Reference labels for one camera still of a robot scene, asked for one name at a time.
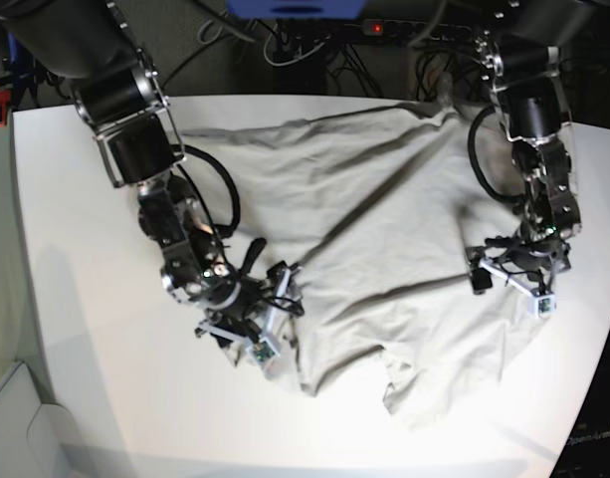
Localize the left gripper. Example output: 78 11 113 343
466 234 571 295

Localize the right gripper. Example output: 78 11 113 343
194 262 305 348

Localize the grey t-shirt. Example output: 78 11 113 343
182 105 543 429

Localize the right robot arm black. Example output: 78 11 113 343
0 1 304 354

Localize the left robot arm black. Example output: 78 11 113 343
466 1 596 299

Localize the black power strip red light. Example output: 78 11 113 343
361 19 472 44

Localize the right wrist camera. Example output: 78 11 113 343
244 337 281 373

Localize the white cable loop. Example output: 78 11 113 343
262 29 326 68

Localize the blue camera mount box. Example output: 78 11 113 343
226 0 366 20

